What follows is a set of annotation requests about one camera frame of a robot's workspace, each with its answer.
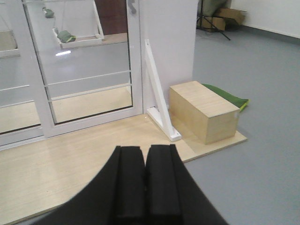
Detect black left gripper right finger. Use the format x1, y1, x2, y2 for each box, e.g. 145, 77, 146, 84
146, 144, 228, 225

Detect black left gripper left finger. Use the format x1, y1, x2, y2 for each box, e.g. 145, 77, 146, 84
30, 145, 146, 225

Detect white framed sliding glass door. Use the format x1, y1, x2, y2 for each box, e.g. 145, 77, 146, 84
22, 0, 143, 137

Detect curved metal door handle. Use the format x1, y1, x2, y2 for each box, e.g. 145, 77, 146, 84
127, 0, 137, 15

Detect light wooden box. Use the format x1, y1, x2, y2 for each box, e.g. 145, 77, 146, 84
169, 81, 240, 144

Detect green sandbag beside box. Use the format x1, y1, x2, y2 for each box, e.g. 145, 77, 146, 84
202, 83, 250, 112

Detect fixed white framed glass panel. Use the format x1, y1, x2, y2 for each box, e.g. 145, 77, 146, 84
0, 0, 43, 146

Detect green sandbag on far tray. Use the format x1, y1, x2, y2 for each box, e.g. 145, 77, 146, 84
57, 30, 76, 43

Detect black tripod stand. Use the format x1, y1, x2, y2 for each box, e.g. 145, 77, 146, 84
196, 0, 231, 41

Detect white edged far wooden tray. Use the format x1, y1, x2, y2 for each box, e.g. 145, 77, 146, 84
51, 0, 105, 49

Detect cardboard boxes in corner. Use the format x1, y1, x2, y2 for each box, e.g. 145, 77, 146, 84
202, 8, 246, 32

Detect white triangular support bracket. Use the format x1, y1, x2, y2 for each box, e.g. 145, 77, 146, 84
145, 39, 182, 142

